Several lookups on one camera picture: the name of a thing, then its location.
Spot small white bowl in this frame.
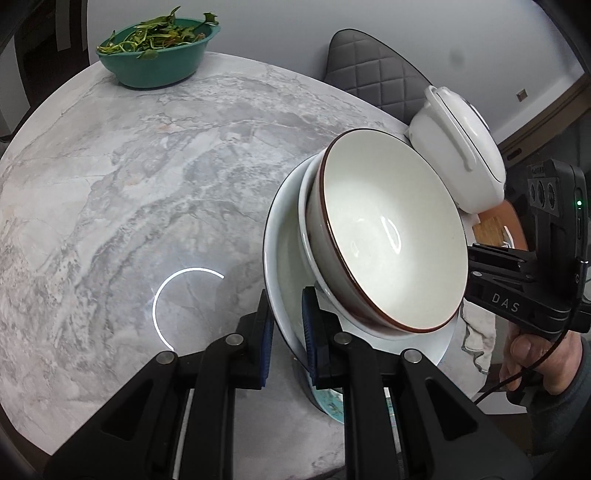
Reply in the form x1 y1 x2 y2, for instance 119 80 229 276
298 159 458 340

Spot wooden tissue box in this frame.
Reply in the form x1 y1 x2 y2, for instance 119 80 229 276
473 203 520 252

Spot green leafy vegetables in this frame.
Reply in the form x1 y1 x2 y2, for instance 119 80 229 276
97 6 220 61

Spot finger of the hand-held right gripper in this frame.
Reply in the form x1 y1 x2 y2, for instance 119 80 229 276
465 244 536 281

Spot black cable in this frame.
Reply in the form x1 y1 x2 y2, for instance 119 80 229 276
473 258 591 403

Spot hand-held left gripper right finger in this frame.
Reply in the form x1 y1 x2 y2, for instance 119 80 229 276
301 286 536 480

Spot white purple rice cooker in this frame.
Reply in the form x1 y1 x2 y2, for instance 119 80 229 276
405 85 507 215

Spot person's right hand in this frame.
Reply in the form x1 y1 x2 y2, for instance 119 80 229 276
501 330 583 398

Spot dark wooden window frame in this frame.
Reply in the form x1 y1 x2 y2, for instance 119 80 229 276
501 60 591 185

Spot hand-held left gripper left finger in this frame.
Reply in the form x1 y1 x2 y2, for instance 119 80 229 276
44 290 274 480

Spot large white bowl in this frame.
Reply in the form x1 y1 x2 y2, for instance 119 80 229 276
263 154 458 370

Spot cream floral bowl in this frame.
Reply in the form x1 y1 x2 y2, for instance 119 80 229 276
308 128 469 333

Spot person's right forearm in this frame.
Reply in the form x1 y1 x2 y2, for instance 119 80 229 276
522 337 591 462

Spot green plastic basin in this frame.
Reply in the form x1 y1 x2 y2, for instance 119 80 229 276
96 17 221 90

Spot teal floral plate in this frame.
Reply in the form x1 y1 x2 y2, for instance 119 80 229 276
302 360 347 425

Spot dark grey quilted chair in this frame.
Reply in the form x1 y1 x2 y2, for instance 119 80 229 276
323 28 437 125

